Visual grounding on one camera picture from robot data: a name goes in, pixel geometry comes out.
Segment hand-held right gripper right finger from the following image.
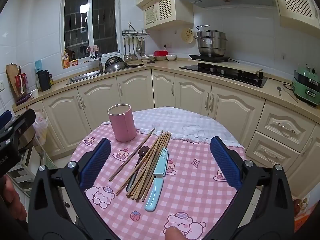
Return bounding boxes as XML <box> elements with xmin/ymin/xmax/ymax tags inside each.
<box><xmin>204</xmin><ymin>136</ymin><xmax>295</xmax><ymax>240</ymax></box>

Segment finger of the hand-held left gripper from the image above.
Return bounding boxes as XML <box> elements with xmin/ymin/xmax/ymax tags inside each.
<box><xmin>10</xmin><ymin>109</ymin><xmax>37</xmax><ymax>137</ymax></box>
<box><xmin>0</xmin><ymin>110</ymin><xmax>13</xmax><ymax>130</ymax></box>

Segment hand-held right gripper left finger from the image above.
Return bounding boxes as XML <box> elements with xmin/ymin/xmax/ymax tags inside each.
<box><xmin>27</xmin><ymin>137</ymin><xmax>120</xmax><ymax>240</ymax></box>

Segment wooden chopstick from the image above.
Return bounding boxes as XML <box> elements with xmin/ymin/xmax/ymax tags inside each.
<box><xmin>115</xmin><ymin>130</ymin><xmax>164</xmax><ymax>195</ymax></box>
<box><xmin>109</xmin><ymin>127</ymin><xmax>156</xmax><ymax>182</ymax></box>

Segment pink utensil holder cup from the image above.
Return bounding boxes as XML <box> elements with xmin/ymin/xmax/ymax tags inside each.
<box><xmin>107</xmin><ymin>104</ymin><xmax>137</xmax><ymax>142</ymax></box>

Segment dark spoon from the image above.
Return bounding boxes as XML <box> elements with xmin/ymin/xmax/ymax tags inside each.
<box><xmin>126</xmin><ymin>146</ymin><xmax>150</xmax><ymax>192</ymax></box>

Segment bundle of wooden chopsticks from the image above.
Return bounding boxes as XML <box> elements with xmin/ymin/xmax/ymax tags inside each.
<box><xmin>126</xmin><ymin>131</ymin><xmax>172</xmax><ymax>202</ymax></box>

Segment light blue sheathed knife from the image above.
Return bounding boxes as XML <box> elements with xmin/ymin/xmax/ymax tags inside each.
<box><xmin>144</xmin><ymin>147</ymin><xmax>169</xmax><ymax>212</ymax></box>

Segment person's left hand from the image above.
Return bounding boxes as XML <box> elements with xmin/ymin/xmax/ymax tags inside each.
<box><xmin>0</xmin><ymin>175</ymin><xmax>27</xmax><ymax>222</ymax></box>

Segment person's right hand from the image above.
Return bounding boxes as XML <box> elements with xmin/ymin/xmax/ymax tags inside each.
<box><xmin>164</xmin><ymin>226</ymin><xmax>184</xmax><ymax>240</ymax></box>

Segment white stool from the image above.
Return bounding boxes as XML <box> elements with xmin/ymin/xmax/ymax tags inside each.
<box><xmin>7</xmin><ymin>150</ymin><xmax>40</xmax><ymax>183</ymax></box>

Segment translucent plastic bag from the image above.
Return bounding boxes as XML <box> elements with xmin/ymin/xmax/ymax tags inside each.
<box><xmin>34</xmin><ymin>110</ymin><xmax>49</xmax><ymax>145</ymax></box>

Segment round dark appliance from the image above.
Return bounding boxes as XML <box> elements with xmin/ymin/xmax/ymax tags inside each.
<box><xmin>19</xmin><ymin>127</ymin><xmax>37</xmax><ymax>153</ymax></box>

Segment pink checkered cartoon tablecloth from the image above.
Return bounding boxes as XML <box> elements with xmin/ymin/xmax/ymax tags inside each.
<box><xmin>70</xmin><ymin>124</ymin><xmax>247</xmax><ymax>240</ymax></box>

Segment wooden cutting board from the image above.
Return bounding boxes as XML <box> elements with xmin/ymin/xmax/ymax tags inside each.
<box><xmin>6</xmin><ymin>64</ymin><xmax>23</xmax><ymax>98</ymax></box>

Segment black kettle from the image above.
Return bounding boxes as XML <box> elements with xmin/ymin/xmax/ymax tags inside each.
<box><xmin>37</xmin><ymin>70</ymin><xmax>52</xmax><ymax>92</ymax></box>

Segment orange packet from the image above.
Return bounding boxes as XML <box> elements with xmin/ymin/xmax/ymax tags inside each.
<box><xmin>62</xmin><ymin>50</ymin><xmax>71</xmax><ymax>69</ymax></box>

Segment stainless steel sink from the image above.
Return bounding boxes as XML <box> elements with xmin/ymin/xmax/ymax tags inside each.
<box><xmin>66</xmin><ymin>70</ymin><xmax>102</xmax><ymax>85</ymax></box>

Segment cream lower kitchen cabinets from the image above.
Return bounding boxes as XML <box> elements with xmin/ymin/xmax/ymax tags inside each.
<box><xmin>12</xmin><ymin>69</ymin><xmax>320</xmax><ymax>198</ymax></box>

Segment black gas stove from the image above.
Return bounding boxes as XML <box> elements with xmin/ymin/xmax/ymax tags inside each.
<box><xmin>179</xmin><ymin>62</ymin><xmax>268</xmax><ymax>88</ymax></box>

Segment colourful printed box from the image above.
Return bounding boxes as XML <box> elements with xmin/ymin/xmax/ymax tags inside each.
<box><xmin>291</xmin><ymin>195</ymin><xmax>315</xmax><ymax>233</ymax></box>

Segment pair of counter chopsticks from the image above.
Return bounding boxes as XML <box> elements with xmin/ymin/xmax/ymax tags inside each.
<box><xmin>282</xmin><ymin>86</ymin><xmax>298</xmax><ymax>103</ymax></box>

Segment metal sink faucet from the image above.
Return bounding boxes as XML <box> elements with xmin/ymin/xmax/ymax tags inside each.
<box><xmin>86</xmin><ymin>45</ymin><xmax>104</xmax><ymax>73</ymax></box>

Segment steel wok with colander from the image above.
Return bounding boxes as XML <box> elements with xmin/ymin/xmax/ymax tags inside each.
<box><xmin>104</xmin><ymin>57</ymin><xmax>144</xmax><ymax>73</ymax></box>

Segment black induction cooker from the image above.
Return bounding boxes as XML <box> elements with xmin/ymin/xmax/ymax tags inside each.
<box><xmin>189</xmin><ymin>54</ymin><xmax>230</xmax><ymax>63</ymax></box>

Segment green electric cooker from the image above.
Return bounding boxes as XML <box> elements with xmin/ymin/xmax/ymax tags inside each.
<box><xmin>291</xmin><ymin>66</ymin><xmax>320</xmax><ymax>108</ymax></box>

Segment stainless steel steamer pot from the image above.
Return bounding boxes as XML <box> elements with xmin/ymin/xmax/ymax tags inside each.
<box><xmin>194</xmin><ymin>25</ymin><xmax>228</xmax><ymax>57</ymax></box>

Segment white framed window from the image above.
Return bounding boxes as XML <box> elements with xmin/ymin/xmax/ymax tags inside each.
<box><xmin>61</xmin><ymin>0</ymin><xmax>120</xmax><ymax>57</ymax></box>

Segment hanging metal skimmer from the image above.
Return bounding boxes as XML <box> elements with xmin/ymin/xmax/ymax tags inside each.
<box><xmin>136</xmin><ymin>37</ymin><xmax>146</xmax><ymax>57</ymax></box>

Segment round yellow perforated plate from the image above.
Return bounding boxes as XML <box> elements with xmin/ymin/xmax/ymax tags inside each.
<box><xmin>181</xmin><ymin>28</ymin><xmax>194</xmax><ymax>43</ymax></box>

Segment cream lattice corner cabinet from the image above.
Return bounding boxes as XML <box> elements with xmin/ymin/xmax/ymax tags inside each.
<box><xmin>269</xmin><ymin>0</ymin><xmax>320</xmax><ymax>37</ymax></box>

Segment knife rack with red handles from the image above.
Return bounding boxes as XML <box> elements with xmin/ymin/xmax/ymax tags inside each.
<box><xmin>14</xmin><ymin>72</ymin><xmax>30</xmax><ymax>103</ymax></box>

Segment metal wall utensil rack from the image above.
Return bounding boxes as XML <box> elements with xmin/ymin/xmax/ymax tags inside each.
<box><xmin>122</xmin><ymin>29</ymin><xmax>150</xmax><ymax>37</ymax></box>

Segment cream lattice wall cabinet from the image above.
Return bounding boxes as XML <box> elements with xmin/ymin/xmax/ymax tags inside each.
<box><xmin>144</xmin><ymin>0</ymin><xmax>194</xmax><ymax>30</ymax></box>

